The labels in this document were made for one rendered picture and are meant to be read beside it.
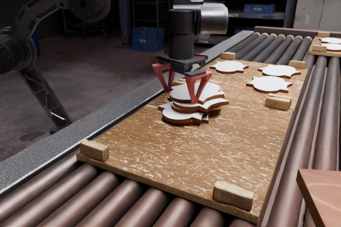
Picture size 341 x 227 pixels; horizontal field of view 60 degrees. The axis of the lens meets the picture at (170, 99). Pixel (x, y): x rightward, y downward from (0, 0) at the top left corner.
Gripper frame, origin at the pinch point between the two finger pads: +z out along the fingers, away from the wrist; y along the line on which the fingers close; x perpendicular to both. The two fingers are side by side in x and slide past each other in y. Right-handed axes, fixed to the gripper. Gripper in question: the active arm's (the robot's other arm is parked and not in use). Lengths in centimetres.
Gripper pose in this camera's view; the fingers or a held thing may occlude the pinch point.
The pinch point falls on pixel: (180, 93)
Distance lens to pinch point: 70.7
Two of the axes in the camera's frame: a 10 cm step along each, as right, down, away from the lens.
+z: 0.0, 9.3, 3.7
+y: -6.4, -2.8, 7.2
